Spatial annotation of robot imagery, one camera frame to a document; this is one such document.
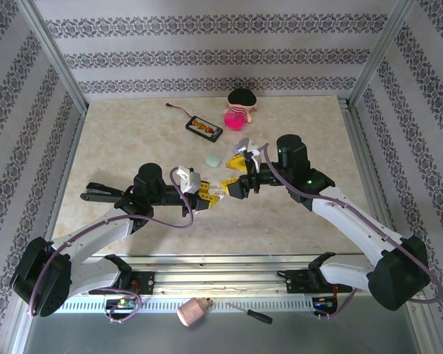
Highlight white slotted cable duct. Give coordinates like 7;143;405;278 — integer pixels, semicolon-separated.
35;297;315;313

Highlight aluminium frame post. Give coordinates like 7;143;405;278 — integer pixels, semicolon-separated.
16;0;89;114
348;0;418;110

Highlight aluminium base rail bed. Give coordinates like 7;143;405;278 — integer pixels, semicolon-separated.
20;252;420;298

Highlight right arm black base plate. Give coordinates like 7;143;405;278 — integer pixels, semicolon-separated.
284;268;351;295

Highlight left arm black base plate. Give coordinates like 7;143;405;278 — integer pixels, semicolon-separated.
88;271;156;296

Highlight black handled screwdriver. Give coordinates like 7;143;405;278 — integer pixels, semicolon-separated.
225;302;273;325

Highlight plush doll with pink pants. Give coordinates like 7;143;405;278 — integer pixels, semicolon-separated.
223;88;259;132

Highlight grey metal tray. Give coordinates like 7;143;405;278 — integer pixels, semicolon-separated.
13;294;435;354

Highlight aluminium side rail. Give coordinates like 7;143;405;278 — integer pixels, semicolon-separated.
335;96;405;266

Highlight pink cylindrical bottle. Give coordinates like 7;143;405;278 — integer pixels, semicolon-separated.
176;296;213;327

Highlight thin red wire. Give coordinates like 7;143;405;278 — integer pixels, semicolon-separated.
165;103;195;119

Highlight black connector board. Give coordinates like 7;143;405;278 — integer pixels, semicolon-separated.
185;115;224;143

